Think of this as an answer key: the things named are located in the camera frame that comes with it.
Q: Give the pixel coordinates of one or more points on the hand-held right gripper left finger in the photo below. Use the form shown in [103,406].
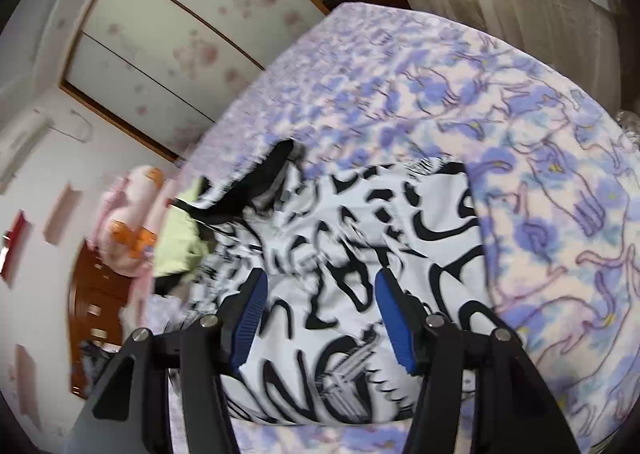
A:
[250,315]

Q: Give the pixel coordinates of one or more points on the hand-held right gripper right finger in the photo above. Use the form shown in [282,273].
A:
[395,321]

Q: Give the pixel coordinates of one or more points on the white black-print jacket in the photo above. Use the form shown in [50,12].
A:
[350,234]

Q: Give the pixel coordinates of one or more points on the folded green black garment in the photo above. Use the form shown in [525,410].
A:
[180,244]

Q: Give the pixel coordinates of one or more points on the pink bear-print quilt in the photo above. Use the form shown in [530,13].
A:
[127,246]

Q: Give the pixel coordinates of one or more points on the brown wooden headboard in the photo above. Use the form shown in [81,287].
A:
[95,294]

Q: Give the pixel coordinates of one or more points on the purple cat-print blanket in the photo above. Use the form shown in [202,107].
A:
[500,108]

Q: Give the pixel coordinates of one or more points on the white air conditioner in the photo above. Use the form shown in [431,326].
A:
[25,138]

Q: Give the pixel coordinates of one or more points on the floral sliding-door wardrobe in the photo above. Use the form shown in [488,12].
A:
[165,23]

